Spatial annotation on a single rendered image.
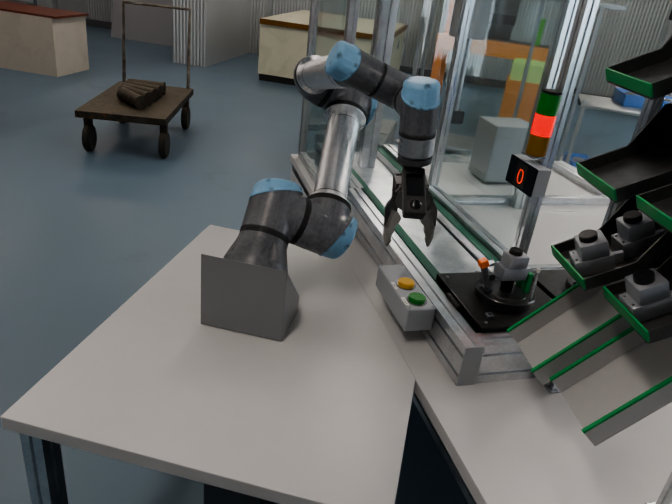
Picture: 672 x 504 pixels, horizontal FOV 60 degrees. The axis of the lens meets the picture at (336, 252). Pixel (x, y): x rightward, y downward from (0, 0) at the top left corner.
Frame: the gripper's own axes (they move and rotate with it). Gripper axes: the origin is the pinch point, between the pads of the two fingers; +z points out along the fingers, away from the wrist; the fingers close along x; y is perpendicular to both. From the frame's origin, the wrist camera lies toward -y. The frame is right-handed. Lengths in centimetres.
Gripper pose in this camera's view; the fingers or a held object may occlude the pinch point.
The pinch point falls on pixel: (407, 243)
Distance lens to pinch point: 130.9
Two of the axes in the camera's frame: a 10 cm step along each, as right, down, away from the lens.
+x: -10.0, -0.2, -0.3
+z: -0.3, 8.6, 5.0
